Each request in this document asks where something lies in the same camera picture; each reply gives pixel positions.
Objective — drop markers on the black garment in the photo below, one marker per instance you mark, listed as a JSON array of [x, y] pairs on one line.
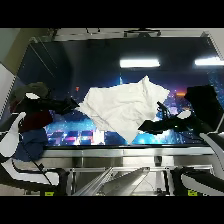
[[205, 103]]

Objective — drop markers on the silver frame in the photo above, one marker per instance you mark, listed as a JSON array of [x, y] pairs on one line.
[[100, 152]]

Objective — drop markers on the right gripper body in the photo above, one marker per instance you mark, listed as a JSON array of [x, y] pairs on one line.
[[150, 127]]

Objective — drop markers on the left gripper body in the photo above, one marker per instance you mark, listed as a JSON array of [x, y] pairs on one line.
[[66, 106]]

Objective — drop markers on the white shirt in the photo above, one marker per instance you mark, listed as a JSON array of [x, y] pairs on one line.
[[121, 106]]

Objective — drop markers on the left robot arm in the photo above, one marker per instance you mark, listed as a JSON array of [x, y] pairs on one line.
[[12, 133]]

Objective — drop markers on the olive green garment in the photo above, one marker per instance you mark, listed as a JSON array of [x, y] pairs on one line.
[[35, 88]]

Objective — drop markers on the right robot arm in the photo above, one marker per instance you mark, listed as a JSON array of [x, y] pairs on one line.
[[181, 124]]

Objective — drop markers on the dark red garment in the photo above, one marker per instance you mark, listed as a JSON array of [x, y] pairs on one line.
[[38, 120]]

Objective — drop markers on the blue garment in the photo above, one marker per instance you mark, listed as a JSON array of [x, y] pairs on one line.
[[33, 143]]

